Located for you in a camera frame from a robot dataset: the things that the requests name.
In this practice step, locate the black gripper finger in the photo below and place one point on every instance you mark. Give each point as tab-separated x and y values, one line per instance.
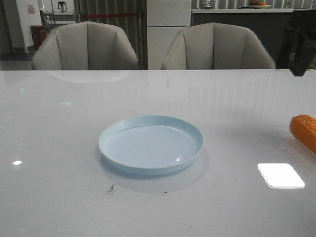
302	18

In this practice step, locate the orange toy corn cob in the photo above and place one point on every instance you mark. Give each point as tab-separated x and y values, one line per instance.
303	128

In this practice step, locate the light blue round plate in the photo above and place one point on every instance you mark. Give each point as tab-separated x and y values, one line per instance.
151	145

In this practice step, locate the grey counter with white top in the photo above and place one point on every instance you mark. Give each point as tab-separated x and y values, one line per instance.
267	24

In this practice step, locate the fruit bowl on counter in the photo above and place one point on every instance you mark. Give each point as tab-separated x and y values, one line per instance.
256	4

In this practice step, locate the right beige upholstered chair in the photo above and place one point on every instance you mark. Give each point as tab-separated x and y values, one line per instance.
217	46

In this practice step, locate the beige upholstered chair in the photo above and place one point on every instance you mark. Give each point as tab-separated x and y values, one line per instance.
86	46
217	46

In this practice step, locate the white cabinet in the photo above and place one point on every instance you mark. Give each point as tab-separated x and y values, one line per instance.
165	18

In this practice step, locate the red barrier belt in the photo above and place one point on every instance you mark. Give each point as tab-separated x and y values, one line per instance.
110	15

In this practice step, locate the left beige upholstered chair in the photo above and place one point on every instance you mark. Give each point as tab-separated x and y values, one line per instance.
86	46

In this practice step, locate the red trash bin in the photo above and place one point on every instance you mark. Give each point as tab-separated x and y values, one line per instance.
38	35

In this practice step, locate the metal barrier post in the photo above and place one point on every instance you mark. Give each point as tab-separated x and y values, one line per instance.
141	45

